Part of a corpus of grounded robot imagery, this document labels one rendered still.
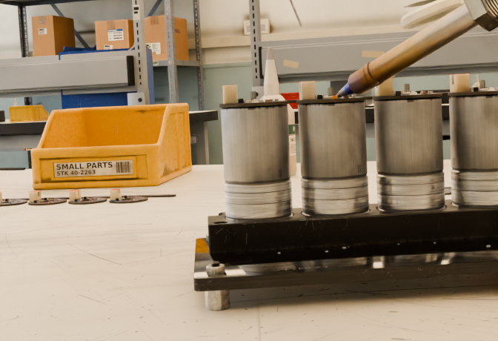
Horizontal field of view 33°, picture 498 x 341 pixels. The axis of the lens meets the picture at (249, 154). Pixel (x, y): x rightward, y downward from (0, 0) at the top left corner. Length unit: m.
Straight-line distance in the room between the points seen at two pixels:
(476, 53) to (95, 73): 1.25
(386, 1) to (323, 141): 4.46
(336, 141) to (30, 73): 2.73
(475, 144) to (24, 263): 0.19
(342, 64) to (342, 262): 2.34
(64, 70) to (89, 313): 2.68
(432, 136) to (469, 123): 0.01
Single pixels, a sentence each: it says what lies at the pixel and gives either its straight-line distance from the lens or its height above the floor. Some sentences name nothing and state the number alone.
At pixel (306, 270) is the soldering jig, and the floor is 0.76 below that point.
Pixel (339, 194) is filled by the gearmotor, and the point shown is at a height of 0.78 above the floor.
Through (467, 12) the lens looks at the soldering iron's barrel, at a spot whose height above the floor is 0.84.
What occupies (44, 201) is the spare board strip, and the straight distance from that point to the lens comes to 0.57.
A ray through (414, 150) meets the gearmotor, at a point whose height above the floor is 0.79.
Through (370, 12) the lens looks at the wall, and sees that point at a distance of 4.75.
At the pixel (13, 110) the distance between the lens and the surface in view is 3.15.
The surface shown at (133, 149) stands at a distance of 0.62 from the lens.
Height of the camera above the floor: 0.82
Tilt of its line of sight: 4 degrees down
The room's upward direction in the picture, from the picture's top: 3 degrees counter-clockwise
